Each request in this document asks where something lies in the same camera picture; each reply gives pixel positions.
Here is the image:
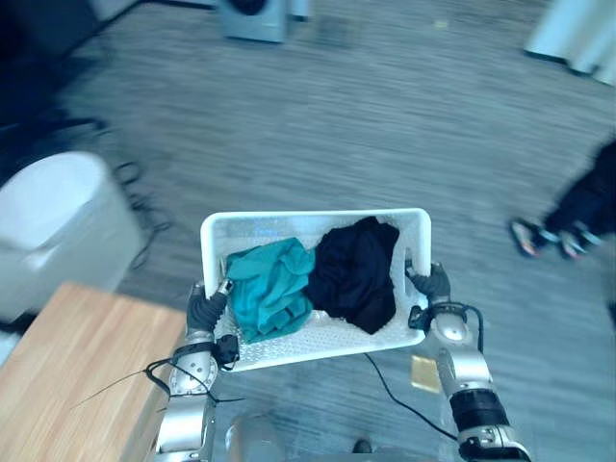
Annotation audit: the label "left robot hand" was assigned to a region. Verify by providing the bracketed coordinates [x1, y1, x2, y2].
[185, 277, 235, 339]

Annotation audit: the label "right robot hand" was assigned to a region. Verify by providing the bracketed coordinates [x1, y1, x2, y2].
[404, 261, 451, 307]

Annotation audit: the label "teal garment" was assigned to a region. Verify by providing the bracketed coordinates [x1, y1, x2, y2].
[224, 236, 317, 345]

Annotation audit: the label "black garment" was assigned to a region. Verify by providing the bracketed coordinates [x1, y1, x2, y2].
[305, 216, 401, 336]

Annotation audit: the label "white plastic laundry basket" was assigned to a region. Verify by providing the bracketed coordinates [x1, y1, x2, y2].
[199, 207, 433, 372]

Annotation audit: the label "yellow floor marker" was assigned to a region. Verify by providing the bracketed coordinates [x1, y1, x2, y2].
[410, 355, 440, 390]

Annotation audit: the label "wooden table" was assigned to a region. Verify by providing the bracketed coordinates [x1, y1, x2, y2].
[0, 282, 188, 462]

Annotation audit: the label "person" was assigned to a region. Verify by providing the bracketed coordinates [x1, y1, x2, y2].
[508, 139, 616, 260]

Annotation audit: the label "white round bin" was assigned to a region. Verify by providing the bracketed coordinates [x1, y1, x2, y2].
[0, 150, 145, 324]

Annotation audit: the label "white cabinet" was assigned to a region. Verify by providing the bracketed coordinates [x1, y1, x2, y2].
[523, 0, 616, 87]

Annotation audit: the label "black sofa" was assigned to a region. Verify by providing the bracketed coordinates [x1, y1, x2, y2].
[0, 0, 127, 160]

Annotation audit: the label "black floor cable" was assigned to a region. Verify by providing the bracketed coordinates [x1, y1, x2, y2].
[363, 352, 458, 441]

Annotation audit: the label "tangled black cables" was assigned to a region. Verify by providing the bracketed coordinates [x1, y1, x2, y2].
[71, 119, 172, 270]

